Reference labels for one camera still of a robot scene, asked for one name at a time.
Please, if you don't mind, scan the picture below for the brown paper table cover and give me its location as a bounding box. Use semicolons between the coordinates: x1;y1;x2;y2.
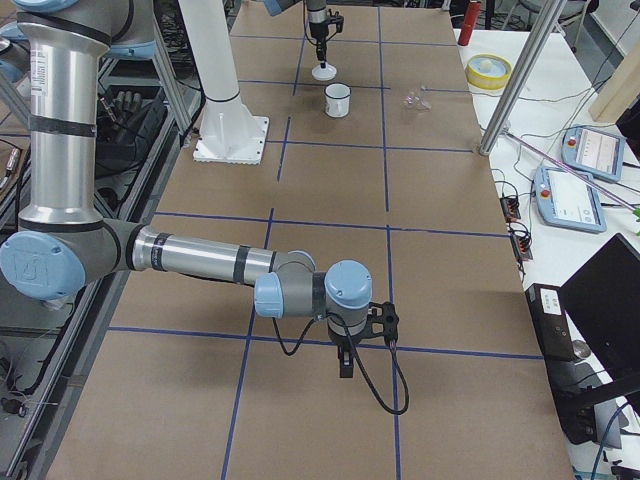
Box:
48;2;572;479

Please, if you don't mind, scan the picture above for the near grey teach pendant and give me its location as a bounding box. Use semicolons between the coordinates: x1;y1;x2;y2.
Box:
533;166;607;233

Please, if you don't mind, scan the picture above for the white enamel mug blue rim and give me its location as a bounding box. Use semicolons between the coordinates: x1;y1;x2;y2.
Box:
324;83;351;118

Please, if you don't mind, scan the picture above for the far grey teach pendant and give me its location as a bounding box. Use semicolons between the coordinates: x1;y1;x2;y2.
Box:
561;126;624;183

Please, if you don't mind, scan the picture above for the orange black connector box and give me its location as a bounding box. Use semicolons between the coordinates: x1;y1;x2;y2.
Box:
500;196;521;222

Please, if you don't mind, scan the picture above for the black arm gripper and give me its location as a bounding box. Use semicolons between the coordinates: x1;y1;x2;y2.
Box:
328;324;367;378

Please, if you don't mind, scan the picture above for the yellow rimmed bowl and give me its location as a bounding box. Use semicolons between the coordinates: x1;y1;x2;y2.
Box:
465;54;512;91

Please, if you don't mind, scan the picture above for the clear glass funnel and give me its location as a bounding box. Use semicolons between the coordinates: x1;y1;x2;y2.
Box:
403;86;432;111

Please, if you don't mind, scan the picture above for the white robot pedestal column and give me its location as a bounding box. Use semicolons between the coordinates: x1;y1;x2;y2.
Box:
179;0;269;165

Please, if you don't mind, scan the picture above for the grey teach pendant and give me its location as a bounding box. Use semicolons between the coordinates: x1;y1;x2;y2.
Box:
533;166;607;233
561;126;624;183

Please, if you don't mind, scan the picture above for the aluminium frame post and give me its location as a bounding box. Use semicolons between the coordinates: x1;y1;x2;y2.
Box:
478;0;567;156

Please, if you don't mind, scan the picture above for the black box on desk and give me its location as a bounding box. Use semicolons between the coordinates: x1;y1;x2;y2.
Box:
525;283;577;362

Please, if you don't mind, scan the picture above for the black laptop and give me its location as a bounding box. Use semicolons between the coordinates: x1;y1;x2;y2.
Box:
560;234;639;378

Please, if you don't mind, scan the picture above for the red bottle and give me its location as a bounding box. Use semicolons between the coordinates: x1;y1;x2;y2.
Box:
457;0;482;46

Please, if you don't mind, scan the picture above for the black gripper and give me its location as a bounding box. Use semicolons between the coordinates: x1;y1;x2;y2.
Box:
308;20;329;69

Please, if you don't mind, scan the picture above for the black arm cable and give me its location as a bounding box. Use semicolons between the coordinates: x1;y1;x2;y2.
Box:
272;314;411;416

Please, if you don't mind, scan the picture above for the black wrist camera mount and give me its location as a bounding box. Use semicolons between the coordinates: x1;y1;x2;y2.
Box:
325;9;344;35
362;301;400;347

